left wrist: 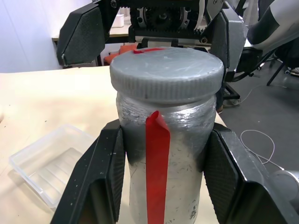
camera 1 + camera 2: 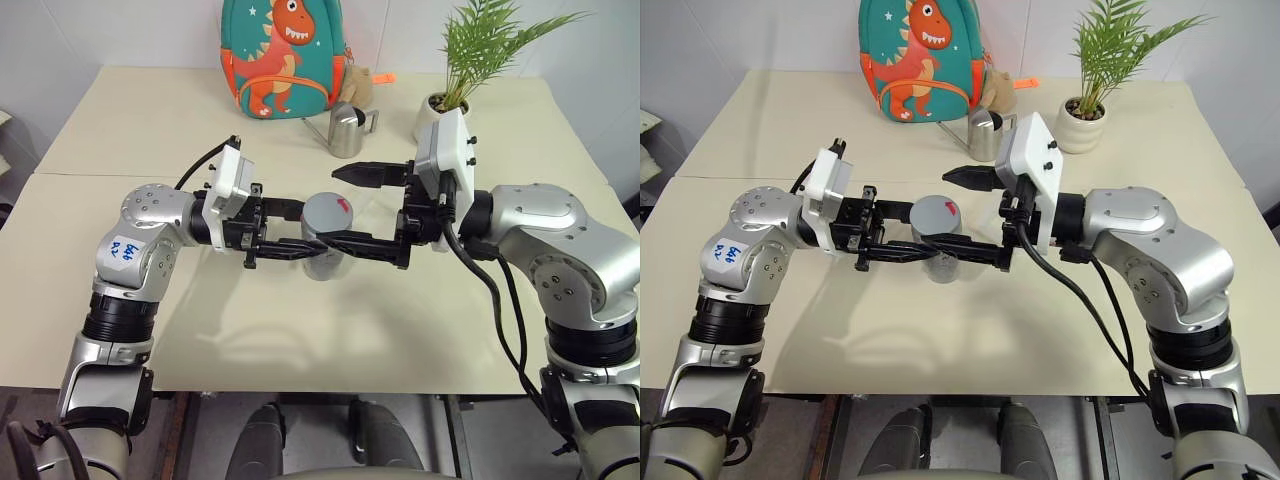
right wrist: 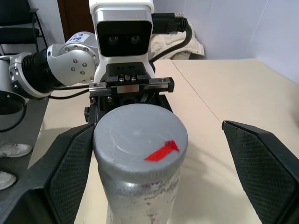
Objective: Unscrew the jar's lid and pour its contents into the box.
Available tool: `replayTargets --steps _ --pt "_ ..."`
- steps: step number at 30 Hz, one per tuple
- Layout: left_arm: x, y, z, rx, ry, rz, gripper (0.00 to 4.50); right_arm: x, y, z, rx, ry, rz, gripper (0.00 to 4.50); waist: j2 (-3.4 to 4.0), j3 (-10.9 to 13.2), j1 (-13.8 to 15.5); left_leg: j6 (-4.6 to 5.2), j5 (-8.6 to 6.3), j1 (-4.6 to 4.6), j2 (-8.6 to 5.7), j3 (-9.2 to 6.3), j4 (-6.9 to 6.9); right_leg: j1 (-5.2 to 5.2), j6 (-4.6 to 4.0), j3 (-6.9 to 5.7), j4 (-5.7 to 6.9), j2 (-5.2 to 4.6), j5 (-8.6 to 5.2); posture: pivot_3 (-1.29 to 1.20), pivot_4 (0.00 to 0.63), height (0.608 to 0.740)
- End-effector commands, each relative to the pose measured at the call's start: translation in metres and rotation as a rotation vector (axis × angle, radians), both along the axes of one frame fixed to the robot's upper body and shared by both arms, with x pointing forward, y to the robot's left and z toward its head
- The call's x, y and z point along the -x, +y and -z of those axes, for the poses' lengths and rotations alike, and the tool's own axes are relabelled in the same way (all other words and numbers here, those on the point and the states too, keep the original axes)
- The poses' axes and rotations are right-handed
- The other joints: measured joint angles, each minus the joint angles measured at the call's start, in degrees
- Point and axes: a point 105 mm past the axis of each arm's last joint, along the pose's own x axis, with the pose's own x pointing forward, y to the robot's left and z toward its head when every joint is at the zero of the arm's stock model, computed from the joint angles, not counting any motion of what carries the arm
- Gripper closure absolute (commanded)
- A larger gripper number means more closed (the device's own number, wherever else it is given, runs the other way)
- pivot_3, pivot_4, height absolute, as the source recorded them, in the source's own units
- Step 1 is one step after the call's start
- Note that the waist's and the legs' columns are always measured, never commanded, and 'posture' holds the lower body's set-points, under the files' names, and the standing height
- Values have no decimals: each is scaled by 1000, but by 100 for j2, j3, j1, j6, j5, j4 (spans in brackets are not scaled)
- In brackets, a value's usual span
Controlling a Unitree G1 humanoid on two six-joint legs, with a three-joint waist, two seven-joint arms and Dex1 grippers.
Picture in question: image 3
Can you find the cream crumpled cloth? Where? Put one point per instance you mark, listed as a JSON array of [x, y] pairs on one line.
[[163, 44]]

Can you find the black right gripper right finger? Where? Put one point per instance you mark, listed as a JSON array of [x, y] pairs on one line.
[[261, 168]]

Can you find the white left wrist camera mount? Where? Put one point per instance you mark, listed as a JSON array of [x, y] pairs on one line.
[[121, 4]]

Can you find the dark brown door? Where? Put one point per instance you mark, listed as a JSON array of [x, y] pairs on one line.
[[74, 16]]

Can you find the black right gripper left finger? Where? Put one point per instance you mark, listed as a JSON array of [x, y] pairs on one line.
[[65, 168]]

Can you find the black chair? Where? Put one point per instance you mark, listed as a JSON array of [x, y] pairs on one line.
[[16, 35]]

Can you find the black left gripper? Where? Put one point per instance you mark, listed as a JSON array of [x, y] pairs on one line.
[[127, 89]]

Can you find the silver-taped jar body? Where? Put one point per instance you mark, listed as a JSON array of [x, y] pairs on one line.
[[140, 200]]

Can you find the white sneaker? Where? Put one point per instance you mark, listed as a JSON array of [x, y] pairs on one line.
[[14, 149], [5, 179]]

